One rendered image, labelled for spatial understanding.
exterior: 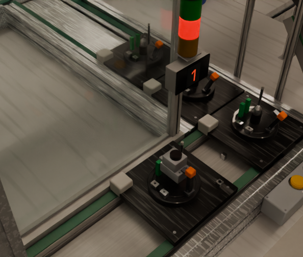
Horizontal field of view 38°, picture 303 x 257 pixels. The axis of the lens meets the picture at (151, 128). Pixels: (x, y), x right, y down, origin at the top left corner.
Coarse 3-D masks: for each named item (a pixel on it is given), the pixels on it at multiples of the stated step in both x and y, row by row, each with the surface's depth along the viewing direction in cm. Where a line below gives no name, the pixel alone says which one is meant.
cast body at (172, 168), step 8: (168, 152) 108; (176, 152) 107; (160, 160) 113; (168, 160) 106; (176, 160) 106; (184, 160) 107; (160, 168) 111; (168, 168) 108; (176, 168) 106; (176, 176) 107; (184, 176) 109
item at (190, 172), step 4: (184, 168) 108; (188, 168) 106; (192, 168) 106; (184, 172) 107; (188, 172) 105; (192, 172) 105; (188, 176) 106; (192, 176) 106; (188, 180) 107; (192, 180) 107; (188, 184) 108; (192, 184) 109; (188, 188) 109; (192, 188) 110
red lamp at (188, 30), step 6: (180, 18) 101; (180, 24) 102; (186, 24) 101; (192, 24) 101; (198, 24) 102; (180, 30) 103; (186, 30) 102; (192, 30) 102; (198, 30) 103; (180, 36) 104; (186, 36) 103; (192, 36) 103
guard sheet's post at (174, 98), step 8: (176, 8) 103; (176, 16) 103; (176, 24) 104; (176, 32) 106; (176, 40) 107; (176, 48) 109; (176, 56) 110; (176, 96) 119; (176, 104) 122; (176, 112) 124; (176, 120) 128; (176, 128) 129
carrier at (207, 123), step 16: (240, 96) 142; (224, 112) 136; (240, 112) 130; (256, 112) 127; (208, 128) 129; (224, 128) 131; (240, 128) 128; (256, 128) 128; (272, 128) 127; (288, 128) 131; (224, 144) 127; (240, 144) 126; (256, 144) 127; (272, 144) 127; (288, 144) 127; (256, 160) 122; (272, 160) 122
